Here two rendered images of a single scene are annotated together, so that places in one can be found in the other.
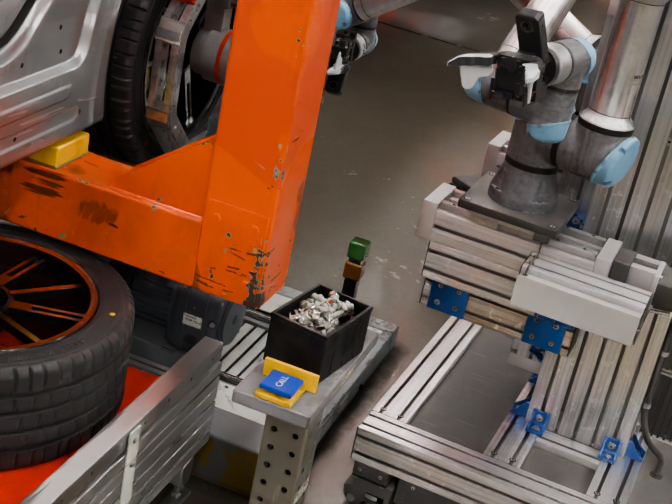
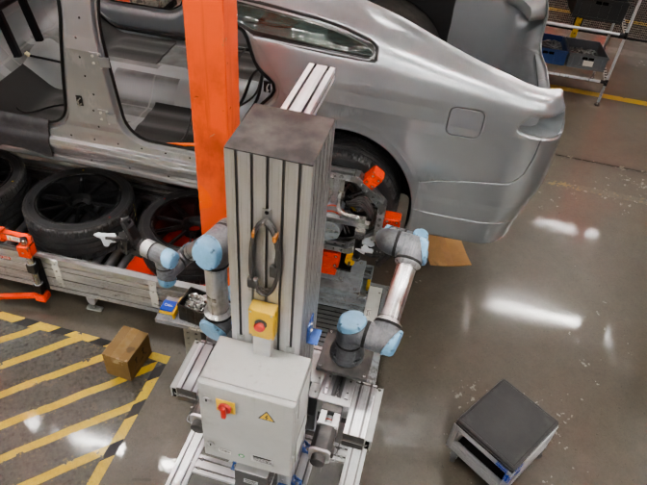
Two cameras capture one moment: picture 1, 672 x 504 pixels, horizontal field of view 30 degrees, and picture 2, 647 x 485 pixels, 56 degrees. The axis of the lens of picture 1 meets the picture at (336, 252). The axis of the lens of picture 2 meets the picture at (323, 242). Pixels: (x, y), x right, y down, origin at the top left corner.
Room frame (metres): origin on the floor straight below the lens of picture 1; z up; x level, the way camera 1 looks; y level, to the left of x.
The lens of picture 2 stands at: (2.69, -2.15, 2.95)
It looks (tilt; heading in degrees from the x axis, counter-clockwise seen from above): 42 degrees down; 83
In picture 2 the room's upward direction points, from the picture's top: 5 degrees clockwise
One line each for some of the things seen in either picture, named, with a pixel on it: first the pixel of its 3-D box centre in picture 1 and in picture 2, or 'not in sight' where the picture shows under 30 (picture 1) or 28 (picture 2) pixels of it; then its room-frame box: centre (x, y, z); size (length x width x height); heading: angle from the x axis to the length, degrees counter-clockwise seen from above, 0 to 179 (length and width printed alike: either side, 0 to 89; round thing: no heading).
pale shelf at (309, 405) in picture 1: (309, 364); (199, 317); (2.34, 0.01, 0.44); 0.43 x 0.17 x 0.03; 164
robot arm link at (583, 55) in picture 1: (566, 61); (164, 256); (2.28, -0.34, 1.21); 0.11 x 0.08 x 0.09; 147
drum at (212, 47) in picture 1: (238, 60); (331, 218); (3.04, 0.34, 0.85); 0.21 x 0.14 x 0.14; 74
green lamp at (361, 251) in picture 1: (358, 249); not in sight; (2.53, -0.05, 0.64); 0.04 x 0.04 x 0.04; 74
